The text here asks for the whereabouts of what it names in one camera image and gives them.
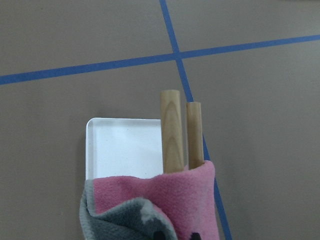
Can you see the pink grey cloth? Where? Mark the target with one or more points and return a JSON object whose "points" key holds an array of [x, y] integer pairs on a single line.
{"points": [[172, 206]]}

